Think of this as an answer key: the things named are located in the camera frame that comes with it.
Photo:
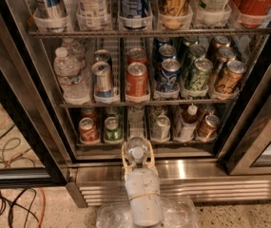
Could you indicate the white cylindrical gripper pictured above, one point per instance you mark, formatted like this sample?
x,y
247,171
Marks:
x,y
141,182

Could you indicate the clear water bottle bottom shelf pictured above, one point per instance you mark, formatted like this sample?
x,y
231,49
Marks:
x,y
136,150

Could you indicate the brown juice bottle white cap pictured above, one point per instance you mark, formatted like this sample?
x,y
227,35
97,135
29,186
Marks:
x,y
185,124

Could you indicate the front water bottle middle shelf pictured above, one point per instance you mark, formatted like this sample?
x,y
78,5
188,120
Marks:
x,y
71,77

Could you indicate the stainless steel fridge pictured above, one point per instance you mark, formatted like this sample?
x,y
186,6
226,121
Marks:
x,y
225,169

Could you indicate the rear water bottle middle shelf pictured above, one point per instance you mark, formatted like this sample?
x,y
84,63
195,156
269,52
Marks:
x,y
75,49

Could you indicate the white label bottle top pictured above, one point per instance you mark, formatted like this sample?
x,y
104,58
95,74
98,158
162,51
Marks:
x,y
96,12

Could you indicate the green can bottom front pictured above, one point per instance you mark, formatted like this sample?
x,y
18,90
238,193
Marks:
x,y
112,129

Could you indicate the silver can bottom front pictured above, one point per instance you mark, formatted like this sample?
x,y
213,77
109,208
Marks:
x,y
161,128

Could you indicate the red can bottom front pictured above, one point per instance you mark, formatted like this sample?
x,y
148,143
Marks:
x,y
88,130

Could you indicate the silver can bottom rear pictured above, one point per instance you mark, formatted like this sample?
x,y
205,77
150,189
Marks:
x,y
157,110

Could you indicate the green can bottom rear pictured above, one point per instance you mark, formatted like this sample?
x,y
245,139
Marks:
x,y
113,111

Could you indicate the red can bottom rear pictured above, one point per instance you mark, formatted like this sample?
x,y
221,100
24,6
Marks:
x,y
89,112

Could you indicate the copper can bottom front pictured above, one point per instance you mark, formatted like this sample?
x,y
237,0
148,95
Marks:
x,y
208,126

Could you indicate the copper can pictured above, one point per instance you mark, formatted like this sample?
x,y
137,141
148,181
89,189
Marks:
x,y
208,126
206,109

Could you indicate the orange soda can front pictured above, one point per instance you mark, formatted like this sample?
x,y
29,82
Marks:
x,y
136,80

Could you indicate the orange soda can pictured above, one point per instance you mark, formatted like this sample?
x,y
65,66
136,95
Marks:
x,y
136,80
137,55

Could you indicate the copper can bottom rear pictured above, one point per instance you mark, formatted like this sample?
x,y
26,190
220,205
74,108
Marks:
x,y
206,109

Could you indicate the silver blue can front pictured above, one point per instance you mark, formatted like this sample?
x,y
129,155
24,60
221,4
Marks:
x,y
102,79

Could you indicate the orange soda can rear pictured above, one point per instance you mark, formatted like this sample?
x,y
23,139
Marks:
x,y
137,55

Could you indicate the silver blue can rear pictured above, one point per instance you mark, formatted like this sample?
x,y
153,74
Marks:
x,y
102,55

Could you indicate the blue can middle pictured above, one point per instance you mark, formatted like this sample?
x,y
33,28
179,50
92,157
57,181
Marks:
x,y
165,52

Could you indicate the left sliding glass door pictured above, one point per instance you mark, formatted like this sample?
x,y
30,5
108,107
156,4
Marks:
x,y
11,143

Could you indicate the sliding glass door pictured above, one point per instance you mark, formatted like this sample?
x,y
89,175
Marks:
x,y
261,143
11,143

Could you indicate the gold can front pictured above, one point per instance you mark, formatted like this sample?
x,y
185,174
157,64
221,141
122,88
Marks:
x,y
229,77

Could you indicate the right sliding glass door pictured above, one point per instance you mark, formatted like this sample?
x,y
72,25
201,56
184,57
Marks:
x,y
261,143

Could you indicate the green can middle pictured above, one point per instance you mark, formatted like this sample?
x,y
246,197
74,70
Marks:
x,y
194,52

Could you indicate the gold can middle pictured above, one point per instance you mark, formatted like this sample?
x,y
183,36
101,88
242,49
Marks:
x,y
223,55

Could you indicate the gold can rear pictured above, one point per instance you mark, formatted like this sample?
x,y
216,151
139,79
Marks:
x,y
219,41

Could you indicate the blue white can top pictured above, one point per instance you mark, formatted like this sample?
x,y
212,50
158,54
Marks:
x,y
134,13

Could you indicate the tall gold can top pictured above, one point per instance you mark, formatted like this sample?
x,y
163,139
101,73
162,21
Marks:
x,y
172,12

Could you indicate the green white can top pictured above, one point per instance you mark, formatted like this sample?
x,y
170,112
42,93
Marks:
x,y
212,12

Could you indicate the tall blue silver can top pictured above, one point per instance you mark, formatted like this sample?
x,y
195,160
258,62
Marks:
x,y
51,15

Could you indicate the red cola can top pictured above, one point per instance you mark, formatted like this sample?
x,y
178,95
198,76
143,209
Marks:
x,y
253,12

